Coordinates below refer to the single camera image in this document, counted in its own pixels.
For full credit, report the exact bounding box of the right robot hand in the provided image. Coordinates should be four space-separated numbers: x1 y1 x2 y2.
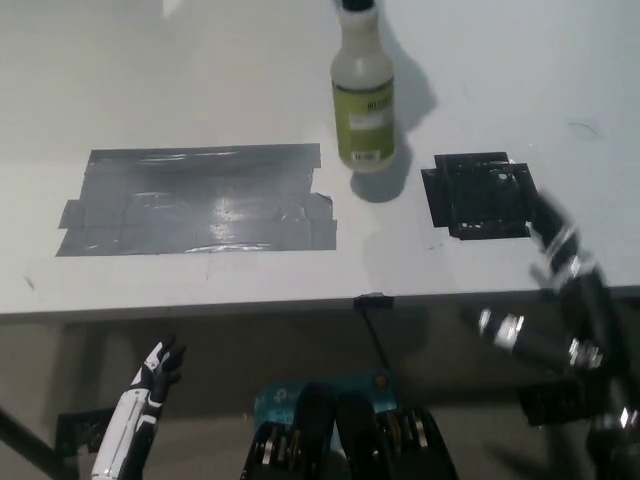
460 189 624 386

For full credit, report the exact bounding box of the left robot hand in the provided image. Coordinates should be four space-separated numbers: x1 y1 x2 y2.
130 333 188 407

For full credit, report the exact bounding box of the spray bottle with green label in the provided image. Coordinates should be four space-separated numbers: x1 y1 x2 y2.
329 0 398 175

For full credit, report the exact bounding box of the black table leg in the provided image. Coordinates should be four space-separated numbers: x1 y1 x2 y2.
0 403 77 480

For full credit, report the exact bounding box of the black tape square patch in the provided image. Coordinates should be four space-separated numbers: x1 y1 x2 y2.
420 151 540 243

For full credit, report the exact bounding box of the small black tape strip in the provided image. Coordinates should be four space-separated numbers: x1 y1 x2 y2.
352 294 395 309

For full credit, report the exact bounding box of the grey duct tape patch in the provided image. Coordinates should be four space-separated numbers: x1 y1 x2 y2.
55 143 338 259

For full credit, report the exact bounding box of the black cable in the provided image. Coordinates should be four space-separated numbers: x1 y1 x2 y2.
360 305 392 372

